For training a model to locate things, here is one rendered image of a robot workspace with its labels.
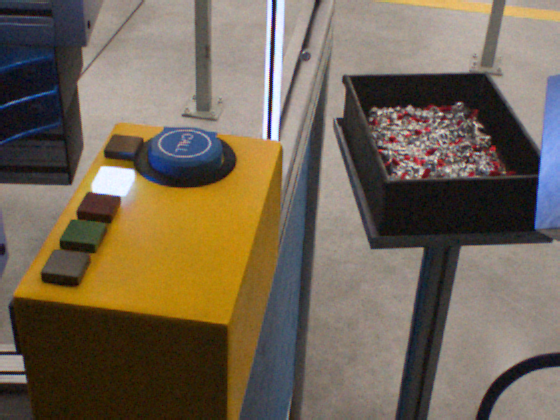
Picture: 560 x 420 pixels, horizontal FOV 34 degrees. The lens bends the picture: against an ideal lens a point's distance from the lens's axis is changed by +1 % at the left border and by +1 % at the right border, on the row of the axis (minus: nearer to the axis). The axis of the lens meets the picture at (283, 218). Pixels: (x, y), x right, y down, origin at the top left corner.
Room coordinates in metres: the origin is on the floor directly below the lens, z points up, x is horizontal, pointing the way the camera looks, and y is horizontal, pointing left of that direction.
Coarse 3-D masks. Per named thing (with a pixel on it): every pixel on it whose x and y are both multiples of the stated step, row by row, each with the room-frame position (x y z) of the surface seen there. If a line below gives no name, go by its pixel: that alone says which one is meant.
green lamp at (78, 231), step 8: (72, 224) 0.35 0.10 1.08; (80, 224) 0.35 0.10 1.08; (88, 224) 0.35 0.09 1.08; (96, 224) 0.35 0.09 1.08; (104, 224) 0.35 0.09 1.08; (64, 232) 0.34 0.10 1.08; (72, 232) 0.34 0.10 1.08; (80, 232) 0.34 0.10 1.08; (88, 232) 0.34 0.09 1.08; (96, 232) 0.34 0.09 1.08; (104, 232) 0.35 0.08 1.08; (64, 240) 0.34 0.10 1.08; (72, 240) 0.34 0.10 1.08; (80, 240) 0.34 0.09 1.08; (88, 240) 0.34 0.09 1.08; (96, 240) 0.34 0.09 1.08; (64, 248) 0.34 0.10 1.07; (72, 248) 0.34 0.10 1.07; (80, 248) 0.34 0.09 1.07; (88, 248) 0.33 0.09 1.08; (96, 248) 0.34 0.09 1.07
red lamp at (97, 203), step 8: (88, 192) 0.38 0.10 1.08; (88, 200) 0.37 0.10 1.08; (96, 200) 0.37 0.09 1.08; (104, 200) 0.37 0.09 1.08; (112, 200) 0.37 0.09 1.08; (120, 200) 0.37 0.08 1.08; (80, 208) 0.36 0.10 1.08; (88, 208) 0.36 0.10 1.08; (96, 208) 0.36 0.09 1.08; (104, 208) 0.36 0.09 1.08; (112, 208) 0.36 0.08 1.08; (80, 216) 0.36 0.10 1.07; (88, 216) 0.36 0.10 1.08; (96, 216) 0.36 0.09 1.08; (104, 216) 0.36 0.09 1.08; (112, 216) 0.36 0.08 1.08
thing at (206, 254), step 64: (128, 128) 0.45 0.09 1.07; (128, 192) 0.39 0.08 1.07; (192, 192) 0.39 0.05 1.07; (256, 192) 0.39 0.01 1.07; (128, 256) 0.33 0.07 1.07; (192, 256) 0.34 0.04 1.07; (256, 256) 0.36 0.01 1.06; (64, 320) 0.30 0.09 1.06; (128, 320) 0.30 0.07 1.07; (192, 320) 0.29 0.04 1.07; (256, 320) 0.37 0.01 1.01; (64, 384) 0.30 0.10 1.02; (128, 384) 0.30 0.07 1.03; (192, 384) 0.29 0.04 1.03
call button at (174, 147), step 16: (176, 128) 0.44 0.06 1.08; (192, 128) 0.44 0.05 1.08; (160, 144) 0.42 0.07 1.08; (176, 144) 0.42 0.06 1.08; (192, 144) 0.42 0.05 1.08; (208, 144) 0.42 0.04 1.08; (160, 160) 0.41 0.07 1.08; (176, 160) 0.40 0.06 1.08; (192, 160) 0.40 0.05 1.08; (208, 160) 0.41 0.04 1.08; (176, 176) 0.40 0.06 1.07; (192, 176) 0.40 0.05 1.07
